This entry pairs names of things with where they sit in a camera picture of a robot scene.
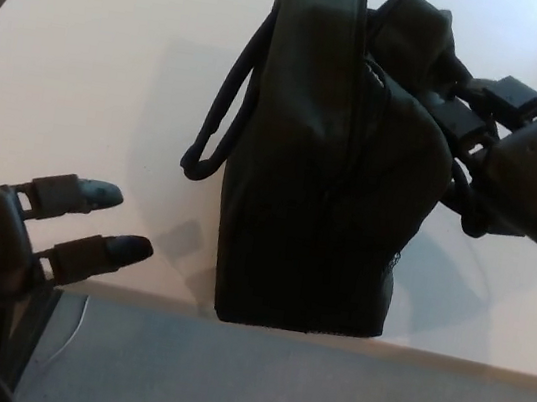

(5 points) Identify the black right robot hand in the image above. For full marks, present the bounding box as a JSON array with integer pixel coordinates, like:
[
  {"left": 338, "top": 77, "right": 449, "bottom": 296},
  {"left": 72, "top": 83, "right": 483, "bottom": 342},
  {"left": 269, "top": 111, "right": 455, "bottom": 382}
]
[{"left": 408, "top": 62, "right": 537, "bottom": 251}]

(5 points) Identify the black fabric lunch bag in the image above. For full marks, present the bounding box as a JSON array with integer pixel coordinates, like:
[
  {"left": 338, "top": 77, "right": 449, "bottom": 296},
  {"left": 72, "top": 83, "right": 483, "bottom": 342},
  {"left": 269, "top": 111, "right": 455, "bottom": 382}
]
[{"left": 156, "top": 0, "right": 532, "bottom": 363}]

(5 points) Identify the black metal desk leg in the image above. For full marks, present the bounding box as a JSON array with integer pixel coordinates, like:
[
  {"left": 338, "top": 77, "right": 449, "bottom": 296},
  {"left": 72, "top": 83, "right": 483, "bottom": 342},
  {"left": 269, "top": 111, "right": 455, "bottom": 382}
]
[{"left": 0, "top": 277, "right": 65, "bottom": 402}]

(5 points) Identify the thin white floor cable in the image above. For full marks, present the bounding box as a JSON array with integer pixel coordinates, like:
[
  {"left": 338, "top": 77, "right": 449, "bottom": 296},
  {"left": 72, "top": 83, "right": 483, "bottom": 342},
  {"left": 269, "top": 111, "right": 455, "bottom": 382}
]
[{"left": 43, "top": 290, "right": 92, "bottom": 379}]

